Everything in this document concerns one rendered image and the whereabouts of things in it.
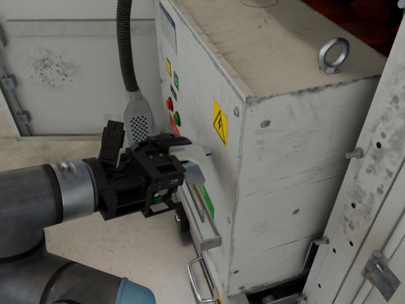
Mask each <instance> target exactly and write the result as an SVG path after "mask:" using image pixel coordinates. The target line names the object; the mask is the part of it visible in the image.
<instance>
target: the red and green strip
mask: <svg viewBox="0 0 405 304"><path fill-rule="evenodd" d="M169 114H170V113H169ZM170 123H171V126H172V128H173V130H174V133H175V134H176V135H180V133H179V131H178V129H177V127H176V125H175V123H174V120H173V119H172V116H171V114H170ZM199 189H200V191H201V193H202V196H203V197H204V200H205V202H206V205H207V207H208V209H209V211H210V213H211V216H212V218H213V220H214V207H213V205H212V203H211V201H210V199H209V196H208V194H207V192H206V190H205V188H204V185H199Z"/></svg>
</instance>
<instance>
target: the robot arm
mask: <svg viewBox="0 0 405 304"><path fill-rule="evenodd" d="M101 138H102V141H101V149H100V152H99V156H98V159H97V158H95V157H90V158H85V159H82V160H81V159H72V160H65V161H61V162H55V163H49V164H43V165H37V166H30V167H26V168H19V169H13V170H8V171H1V172H0V304H156V302H155V296H154V294H153V292H152V291H151V290H150V289H149V288H147V287H145V286H142V285H139V284H138V283H135V282H132V281H130V280H128V278H127V277H123V278H121V277H118V276H115V275H113V274H110V273H106V272H104V271H101V270H97V269H95V268H92V267H89V266H86V265H83V264H81V263H78V262H75V261H72V260H70V259H66V258H64V257H61V256H58V255H55V254H52V253H49V252H48V251H47V250H46V240H45V232H44V229H43V228H46V227H49V226H53V225H56V224H60V223H65V222H68V221H72V220H76V219H79V218H82V217H87V216H89V215H92V214H93V212H100V214H101V215H102V217H103V219H104V221H107V220H111V219H114V218H117V217H121V216H124V215H128V214H132V213H135V212H139V211H141V213H142V214H143V216H144V217H145V218H148V217H152V216H155V215H158V214H162V213H165V212H168V211H172V210H174V209H177V208H178V207H177V205H176V204H175V203H174V202H173V201H172V199H171V198H172V196H174V195H175V192H177V189H178V186H181V185H183V182H184V180H185V181H187V182H189V183H191V184H193V185H196V186H199V185H203V184H204V183H205V178H204V176H203V174H202V172H201V170H200V167H199V166H209V165H210V161H209V158H210V157H212V150H211V149H210V148H209V147H207V146H206V145H204V144H202V143H200V142H197V141H194V140H192V139H188V138H187V137H184V136H180V135H176V134H173V133H163V134H160V135H156V136H148V137H147V140H143V141H140V142H134V143H133V144H132V146H131V147H128V148H126V149H125V153H122V154H121V156H120V161H119V166H118V167H116V165H117V161H118V155H119V151H120V148H122V147H123V143H124V142H125V130H124V123H123V122H117V121H111V120H108V123H107V127H104V131H103V133H102V135H101ZM162 202H164V204H166V205H167V207H168V208H167V209H163V210H160V211H157V212H153V211H152V209H151V208H150V206H152V205H154V204H159V203H162Z"/></svg>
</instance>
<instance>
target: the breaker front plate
mask: <svg viewBox="0 0 405 304"><path fill-rule="evenodd" d="M159 1H160V3H161V4H162V6H163V7H164V8H165V10H166V11H167V13H168V14H169V15H170V17H171V19H172V20H173V21H174V23H175V36H176V49H177V54H176V53H175V51H174V50H173V48H172V47H171V45H170V43H169V42H168V40H167V38H166V36H165V35H164V33H163V31H162V27H161V19H160V3H159ZM154 13H155V26H156V34H157V47H158V55H159V68H160V82H161V90H162V103H163V117H164V125H165V133H173V134H175V133H174V130H173V128H172V126H171V123H170V114H171V116H172V119H173V120H174V118H173V115H174V114H175V112H176V111H177V112H178V114H179V116H180V122H181V125H180V126H178V125H176V127H177V129H178V131H179V133H180V136H184V137H187V138H188V139H192V140H194V141H197V142H200V143H202V144H204V145H206V146H207V147H209V148H210V149H211V150H212V157H210V158H209V161H210V165H209V166H199V167H200V170H201V172H202V174H203V176H204V178H205V183H204V184H203V185H204V188H205V190H206V192H207V194H208V196H209V199H210V201H211V203H212V205H213V207H214V220H213V218H212V216H211V213H210V211H209V209H208V207H207V205H206V202H205V200H204V197H203V195H202V193H201V191H200V189H199V186H196V185H193V184H191V183H189V182H187V181H185V180H184V182H183V185H182V187H183V189H184V192H185V194H186V197H187V199H188V202H189V204H190V207H191V209H192V212H193V214H194V217H195V219H196V222H197V224H198V227H199V229H200V232H201V234H202V237H203V239H204V240H205V239H209V238H213V237H216V236H219V235H221V246H219V247H215V248H213V249H209V250H208V251H209V254H210V257H211V259H212V262H213V265H214V266H215V269H216V272H217V274H218V277H219V280H220V281H221V284H222V287H223V289H224V292H225V295H226V296H227V288H228V275H229V268H230V255H231V242H232V235H233V222H234V209H235V202H236V189H237V176H238V169H239V156H240V143H241V136H242V123H243V110H244V102H245V101H244V99H243V98H242V97H241V95H240V94H239V93H238V91H237V90H236V89H235V87H234V86H233V85H232V83H231V82H230V81H229V79H228V78H227V77H226V75H225V74H224V73H223V71H222V70H221V69H220V67H219V66H218V65H217V63H216V62H215V61H214V59H213V58H212V57H211V55H210V54H209V53H208V52H207V50H206V49H205V47H204V46H203V45H202V43H201V42H200V41H199V40H198V38H197V37H196V35H195V34H194V33H193V31H192V30H191V29H190V28H189V26H188V25H187V23H186V22H185V21H184V19H183V18H182V17H181V16H180V14H179V13H178V11H176V9H175V8H174V6H173V5H172V4H171V2H170V1H169V0H154ZM166 58H167V59H168V61H169V63H170V66H171V76H170V75H169V72H168V70H167V61H166ZM174 72H175V74H176V75H177V77H178V90H177V88H176V86H175V84H174ZM171 86H172V88H173V89H174V91H175V93H176V95H177V101H176V100H175V98H174V96H173V94H172V92H171ZM169 97H171V99H172V103H173V108H174V111H173V112H172V111H170V110H168V107H167V104H166V100H167V99H168V98H169ZM213 99H215V101H216V103H217V104H218V106H219V107H220V109H221V110H222V112H223V114H224V115H225V117H226V118H227V137H226V147H225V145H224V144H223V142H222V141H221V138H220V137H219V135H218V134H217V132H216V130H215V128H214V127H213ZM169 113H170V114H169Z"/></svg>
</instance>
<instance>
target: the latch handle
mask: <svg viewBox="0 0 405 304"><path fill-rule="evenodd" d="M200 260H203V256H200V257H198V258H196V259H194V260H192V261H190V262H189V263H188V265H187V268H188V271H189V274H190V278H191V281H192V284H193V287H194V289H195V292H196V295H197V298H198V300H199V301H200V302H203V303H210V302H216V301H219V300H218V299H217V297H214V298H210V299H203V298H202V297H201V295H200V293H199V289H198V287H197V284H196V281H195V278H194V276H193V272H192V269H191V265H192V264H194V263H196V262H198V261H200Z"/></svg>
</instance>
